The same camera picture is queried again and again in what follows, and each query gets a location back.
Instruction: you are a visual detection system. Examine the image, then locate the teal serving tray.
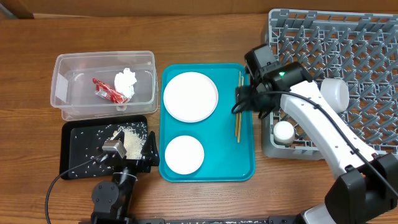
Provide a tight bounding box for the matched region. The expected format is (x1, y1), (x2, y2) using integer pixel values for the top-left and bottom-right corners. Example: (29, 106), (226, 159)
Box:
(159, 63), (256, 182)

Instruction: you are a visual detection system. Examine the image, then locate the wooden chopstick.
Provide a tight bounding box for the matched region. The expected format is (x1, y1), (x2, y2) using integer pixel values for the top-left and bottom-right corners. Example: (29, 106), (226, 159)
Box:
(237, 76), (244, 143)
(235, 71), (242, 137)

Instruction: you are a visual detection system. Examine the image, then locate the white cup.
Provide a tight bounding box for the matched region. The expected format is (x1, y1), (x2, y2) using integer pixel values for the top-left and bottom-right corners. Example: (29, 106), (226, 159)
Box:
(273, 121), (295, 146)

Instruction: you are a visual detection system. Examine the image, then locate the small pink bowl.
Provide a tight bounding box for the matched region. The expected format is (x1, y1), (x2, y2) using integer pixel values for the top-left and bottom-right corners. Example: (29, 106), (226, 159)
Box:
(165, 136), (205, 175)

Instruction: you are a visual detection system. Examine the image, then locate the red snack wrapper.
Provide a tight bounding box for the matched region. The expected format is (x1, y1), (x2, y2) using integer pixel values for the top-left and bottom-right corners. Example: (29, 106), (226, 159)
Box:
(92, 78), (128, 103)

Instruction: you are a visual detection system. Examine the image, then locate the clear plastic bin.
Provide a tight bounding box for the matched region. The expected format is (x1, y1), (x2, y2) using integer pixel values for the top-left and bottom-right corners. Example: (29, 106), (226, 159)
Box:
(50, 50), (159, 121)

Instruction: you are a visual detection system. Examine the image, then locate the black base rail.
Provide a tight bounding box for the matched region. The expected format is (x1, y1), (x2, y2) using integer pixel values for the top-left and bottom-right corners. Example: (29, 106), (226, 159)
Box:
(79, 215), (296, 224)

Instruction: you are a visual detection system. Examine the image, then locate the right wooden chopstick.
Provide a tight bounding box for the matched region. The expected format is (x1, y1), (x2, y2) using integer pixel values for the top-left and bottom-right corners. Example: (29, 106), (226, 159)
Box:
(237, 76), (244, 143)

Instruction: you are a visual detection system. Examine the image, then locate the grey bowl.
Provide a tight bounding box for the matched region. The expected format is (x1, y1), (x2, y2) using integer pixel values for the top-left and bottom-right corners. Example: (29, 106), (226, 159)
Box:
(320, 78), (349, 113)

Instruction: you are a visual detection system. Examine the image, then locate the black plastic tray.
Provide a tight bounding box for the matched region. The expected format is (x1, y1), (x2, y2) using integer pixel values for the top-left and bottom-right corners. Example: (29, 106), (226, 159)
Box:
(59, 115), (156, 180)

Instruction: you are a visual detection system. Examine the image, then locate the left wooden chopstick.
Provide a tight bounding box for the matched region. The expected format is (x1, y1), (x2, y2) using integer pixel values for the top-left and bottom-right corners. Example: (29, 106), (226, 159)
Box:
(235, 71), (242, 137)

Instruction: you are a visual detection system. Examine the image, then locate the spilled rice pile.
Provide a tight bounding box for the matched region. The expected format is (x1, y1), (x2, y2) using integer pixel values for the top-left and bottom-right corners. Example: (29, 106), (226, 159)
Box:
(70, 121), (149, 175)

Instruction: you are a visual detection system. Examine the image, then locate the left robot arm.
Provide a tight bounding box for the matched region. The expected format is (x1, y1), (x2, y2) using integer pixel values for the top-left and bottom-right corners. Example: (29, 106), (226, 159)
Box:
(90, 131), (160, 224)

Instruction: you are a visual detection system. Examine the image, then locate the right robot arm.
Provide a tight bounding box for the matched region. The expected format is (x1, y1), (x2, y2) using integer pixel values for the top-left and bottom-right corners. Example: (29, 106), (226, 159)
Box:
(231, 44), (397, 224)

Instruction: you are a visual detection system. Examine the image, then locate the grey dishwasher rack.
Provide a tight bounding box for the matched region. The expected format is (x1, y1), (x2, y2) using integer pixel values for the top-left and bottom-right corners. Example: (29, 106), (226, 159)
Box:
(265, 9), (397, 154)

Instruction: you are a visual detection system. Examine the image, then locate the large white plate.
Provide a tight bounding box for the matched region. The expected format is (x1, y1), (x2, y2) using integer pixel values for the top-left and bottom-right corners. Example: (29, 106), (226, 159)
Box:
(163, 72), (219, 123)

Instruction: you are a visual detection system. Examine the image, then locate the white tissue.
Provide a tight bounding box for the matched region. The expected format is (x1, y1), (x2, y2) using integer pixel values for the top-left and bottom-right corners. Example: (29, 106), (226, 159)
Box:
(114, 68), (137, 98)

